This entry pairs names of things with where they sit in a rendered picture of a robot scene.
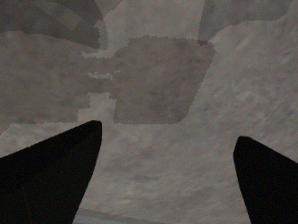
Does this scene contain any low clear corner wall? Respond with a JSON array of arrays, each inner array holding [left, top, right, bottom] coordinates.
[[73, 212, 140, 224]]

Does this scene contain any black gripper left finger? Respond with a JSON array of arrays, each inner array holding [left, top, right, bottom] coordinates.
[[0, 120, 102, 224]]

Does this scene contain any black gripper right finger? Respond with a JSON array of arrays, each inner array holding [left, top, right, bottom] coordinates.
[[233, 136, 298, 224]]

